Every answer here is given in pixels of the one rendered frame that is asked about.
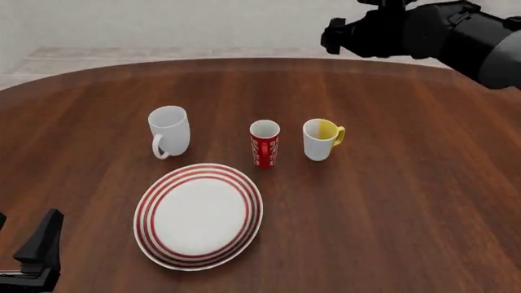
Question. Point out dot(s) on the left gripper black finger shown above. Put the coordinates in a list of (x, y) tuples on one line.
[(2, 220), (42, 244)]

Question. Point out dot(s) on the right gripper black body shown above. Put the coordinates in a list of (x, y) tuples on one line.
[(335, 35)]

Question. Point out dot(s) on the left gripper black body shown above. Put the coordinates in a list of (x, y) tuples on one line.
[(36, 282)]

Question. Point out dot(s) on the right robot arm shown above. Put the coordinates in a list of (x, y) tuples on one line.
[(456, 33)]

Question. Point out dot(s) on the red patterned mug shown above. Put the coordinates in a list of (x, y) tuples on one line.
[(264, 152)]

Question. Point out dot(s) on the white plate with red rings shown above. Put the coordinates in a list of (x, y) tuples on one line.
[(199, 216)]

